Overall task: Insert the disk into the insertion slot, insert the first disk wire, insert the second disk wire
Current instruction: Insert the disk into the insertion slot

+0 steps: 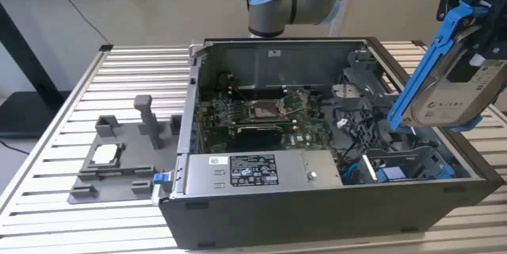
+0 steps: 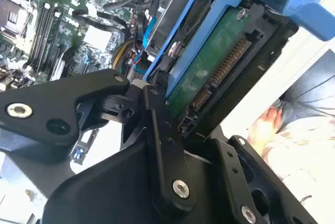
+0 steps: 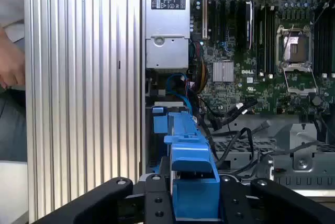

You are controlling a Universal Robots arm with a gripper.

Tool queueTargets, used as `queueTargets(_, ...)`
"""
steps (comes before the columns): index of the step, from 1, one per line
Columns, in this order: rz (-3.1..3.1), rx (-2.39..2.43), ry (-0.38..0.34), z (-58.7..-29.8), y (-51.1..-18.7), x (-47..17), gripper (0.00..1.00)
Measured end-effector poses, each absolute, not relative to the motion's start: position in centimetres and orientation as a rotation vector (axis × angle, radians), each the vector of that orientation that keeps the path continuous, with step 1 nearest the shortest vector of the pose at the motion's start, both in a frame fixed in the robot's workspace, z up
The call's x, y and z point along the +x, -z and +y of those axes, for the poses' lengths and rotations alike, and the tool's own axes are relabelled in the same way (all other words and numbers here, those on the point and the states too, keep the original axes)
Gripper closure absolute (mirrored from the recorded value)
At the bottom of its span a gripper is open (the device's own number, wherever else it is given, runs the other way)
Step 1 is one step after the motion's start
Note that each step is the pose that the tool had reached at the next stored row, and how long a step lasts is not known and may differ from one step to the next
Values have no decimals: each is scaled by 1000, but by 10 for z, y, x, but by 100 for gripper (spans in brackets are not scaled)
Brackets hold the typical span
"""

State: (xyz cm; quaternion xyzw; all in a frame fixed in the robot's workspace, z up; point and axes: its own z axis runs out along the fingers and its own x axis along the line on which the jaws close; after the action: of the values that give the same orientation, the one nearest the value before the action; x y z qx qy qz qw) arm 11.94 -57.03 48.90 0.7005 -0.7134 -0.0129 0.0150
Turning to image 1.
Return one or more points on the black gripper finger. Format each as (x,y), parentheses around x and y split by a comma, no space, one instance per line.
(464,64)

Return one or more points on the hard disk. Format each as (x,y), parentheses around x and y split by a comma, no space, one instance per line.
(439,108)

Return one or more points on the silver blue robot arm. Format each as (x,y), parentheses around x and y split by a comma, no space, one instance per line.
(276,13)

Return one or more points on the disk bay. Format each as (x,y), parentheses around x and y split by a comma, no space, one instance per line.
(396,153)

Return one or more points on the blue disk carrier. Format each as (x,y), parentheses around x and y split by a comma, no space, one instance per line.
(389,174)

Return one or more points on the perforated metal drive cage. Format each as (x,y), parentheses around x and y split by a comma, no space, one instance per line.
(356,117)

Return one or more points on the green motherboard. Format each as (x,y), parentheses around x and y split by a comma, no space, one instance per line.
(304,135)

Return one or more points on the CPU socket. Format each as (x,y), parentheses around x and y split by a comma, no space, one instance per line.
(263,111)

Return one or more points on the dark grey PC case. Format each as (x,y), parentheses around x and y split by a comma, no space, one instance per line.
(296,221)

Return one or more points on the silver power supply unit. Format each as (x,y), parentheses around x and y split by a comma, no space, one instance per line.
(205,177)

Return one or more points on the blue case latch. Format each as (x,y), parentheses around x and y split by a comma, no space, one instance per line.
(160,177)

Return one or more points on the grey parts rack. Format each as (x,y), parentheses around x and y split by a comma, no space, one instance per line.
(127,135)

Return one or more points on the silver CPU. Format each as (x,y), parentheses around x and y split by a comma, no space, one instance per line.
(104,154)

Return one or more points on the black monitor stand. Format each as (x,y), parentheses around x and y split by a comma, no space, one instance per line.
(22,111)

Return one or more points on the silver metal bracket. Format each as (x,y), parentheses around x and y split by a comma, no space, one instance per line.
(348,90)

